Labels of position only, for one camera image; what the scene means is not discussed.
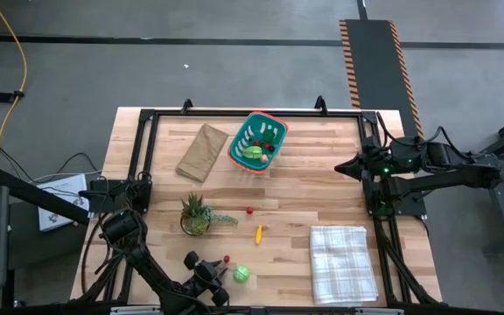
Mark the pink toy peach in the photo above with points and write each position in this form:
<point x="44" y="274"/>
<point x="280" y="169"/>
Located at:
<point x="263" y="158"/>

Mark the grey metal bracket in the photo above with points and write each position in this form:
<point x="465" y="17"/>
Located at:
<point x="379" y="311"/>
<point x="134" y="310"/>

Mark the potted succulent plant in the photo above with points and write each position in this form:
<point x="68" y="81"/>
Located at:
<point x="195" y="219"/>

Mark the white booklet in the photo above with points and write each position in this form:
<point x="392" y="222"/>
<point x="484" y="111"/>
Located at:
<point x="53" y="222"/>

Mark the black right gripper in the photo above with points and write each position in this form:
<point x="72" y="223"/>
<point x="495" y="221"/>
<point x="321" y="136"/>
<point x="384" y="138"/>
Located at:
<point x="376" y="159"/>

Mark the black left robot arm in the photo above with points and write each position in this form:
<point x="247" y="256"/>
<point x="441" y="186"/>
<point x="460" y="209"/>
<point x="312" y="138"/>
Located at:
<point x="123" y="227"/>

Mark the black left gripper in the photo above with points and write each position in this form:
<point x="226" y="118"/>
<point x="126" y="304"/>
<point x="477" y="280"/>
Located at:
<point x="206" y="280"/>

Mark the red toy strawberry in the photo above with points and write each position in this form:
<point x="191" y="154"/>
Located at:
<point x="267" y="145"/>

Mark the white plaid towel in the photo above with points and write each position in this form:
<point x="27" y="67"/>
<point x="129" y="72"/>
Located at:
<point x="344" y="262"/>

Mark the black rig support beam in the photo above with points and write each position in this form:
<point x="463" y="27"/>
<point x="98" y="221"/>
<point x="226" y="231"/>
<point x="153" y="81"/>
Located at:
<point x="24" y="188"/>

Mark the black floor mat striped edges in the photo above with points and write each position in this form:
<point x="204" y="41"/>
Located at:
<point x="374" y="87"/>

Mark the green toy cabbage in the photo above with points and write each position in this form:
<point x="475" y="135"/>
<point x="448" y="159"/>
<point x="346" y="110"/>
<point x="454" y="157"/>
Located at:
<point x="241" y="274"/>

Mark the teal basket with orange rim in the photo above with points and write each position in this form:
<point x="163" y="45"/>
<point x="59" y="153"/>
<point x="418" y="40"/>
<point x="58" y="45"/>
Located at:
<point x="254" y="119"/>

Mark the brown paper bag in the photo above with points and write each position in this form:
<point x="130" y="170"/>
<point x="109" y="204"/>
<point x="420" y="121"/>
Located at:
<point x="201" y="153"/>

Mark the dark green toy vegetable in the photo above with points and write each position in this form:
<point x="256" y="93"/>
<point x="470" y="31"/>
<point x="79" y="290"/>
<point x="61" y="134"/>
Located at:
<point x="269" y="135"/>

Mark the light green toy vegetable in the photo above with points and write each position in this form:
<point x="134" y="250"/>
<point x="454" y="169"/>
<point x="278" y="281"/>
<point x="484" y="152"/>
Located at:
<point x="252" y="151"/>

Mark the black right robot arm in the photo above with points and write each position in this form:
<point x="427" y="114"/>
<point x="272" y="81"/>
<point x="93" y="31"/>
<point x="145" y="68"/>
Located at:
<point x="453" y="175"/>

